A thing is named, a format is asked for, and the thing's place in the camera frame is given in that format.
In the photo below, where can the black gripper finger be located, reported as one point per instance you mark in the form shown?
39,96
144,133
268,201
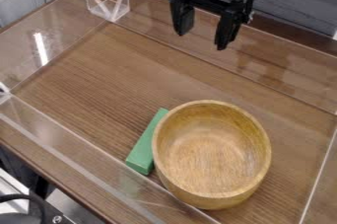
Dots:
182,15
228,28

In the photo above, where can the brown wooden bowl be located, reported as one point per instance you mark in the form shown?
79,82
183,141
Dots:
212,154

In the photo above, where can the green rectangular block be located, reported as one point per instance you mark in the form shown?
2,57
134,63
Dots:
140,158

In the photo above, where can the clear acrylic corner bracket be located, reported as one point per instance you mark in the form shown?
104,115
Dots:
111,10

